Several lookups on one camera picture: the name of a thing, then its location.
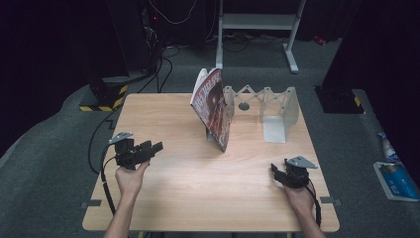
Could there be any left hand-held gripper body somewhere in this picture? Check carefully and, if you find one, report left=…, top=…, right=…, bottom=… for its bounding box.
left=108, top=131, right=147, bottom=172

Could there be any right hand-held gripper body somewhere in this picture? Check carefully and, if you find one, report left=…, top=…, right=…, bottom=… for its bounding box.
left=280, top=155, right=319, bottom=189

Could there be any grey expandable book rack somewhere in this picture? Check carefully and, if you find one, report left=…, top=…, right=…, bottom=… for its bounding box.
left=205, top=85, right=301, bottom=145

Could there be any red cover magazine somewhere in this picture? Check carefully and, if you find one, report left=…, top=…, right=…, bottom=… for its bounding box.
left=189, top=66, right=234, bottom=154

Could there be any person's right hand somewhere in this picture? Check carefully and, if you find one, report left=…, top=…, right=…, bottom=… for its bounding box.
left=282, top=182, right=316, bottom=216

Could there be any person's left hand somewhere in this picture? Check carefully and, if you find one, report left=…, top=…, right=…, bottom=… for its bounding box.
left=114, top=159, right=152, bottom=200

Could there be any black base with yellow stripes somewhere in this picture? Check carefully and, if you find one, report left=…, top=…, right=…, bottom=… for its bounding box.
left=313, top=85, right=368, bottom=115
left=78, top=76, right=130, bottom=113

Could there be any blue and white box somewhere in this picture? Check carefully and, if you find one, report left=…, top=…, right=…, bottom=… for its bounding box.
left=372, top=160, right=420, bottom=203

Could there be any dark computer tower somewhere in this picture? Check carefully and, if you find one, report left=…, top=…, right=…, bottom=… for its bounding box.
left=104, top=0, right=160, bottom=74

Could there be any white metal stand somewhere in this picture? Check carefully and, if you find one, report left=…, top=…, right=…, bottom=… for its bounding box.
left=214, top=0, right=307, bottom=74

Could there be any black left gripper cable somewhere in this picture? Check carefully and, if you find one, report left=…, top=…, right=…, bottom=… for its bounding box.
left=99, top=143, right=121, bottom=216

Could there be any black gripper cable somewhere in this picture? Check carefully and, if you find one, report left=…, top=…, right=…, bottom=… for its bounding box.
left=304, top=182, right=323, bottom=227
left=99, top=143, right=121, bottom=216

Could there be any black floor cable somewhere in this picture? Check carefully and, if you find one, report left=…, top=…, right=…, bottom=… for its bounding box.
left=86, top=104, right=125, bottom=176

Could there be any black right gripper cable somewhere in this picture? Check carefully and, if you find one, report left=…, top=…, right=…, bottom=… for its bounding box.
left=304, top=182, right=323, bottom=227

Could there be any bundle of black cables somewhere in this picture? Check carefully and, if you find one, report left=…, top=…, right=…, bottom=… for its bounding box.
left=136, top=45, right=182, bottom=94

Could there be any white hanging cable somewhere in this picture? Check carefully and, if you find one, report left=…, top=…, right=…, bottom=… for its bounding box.
left=147, top=0, right=198, bottom=26

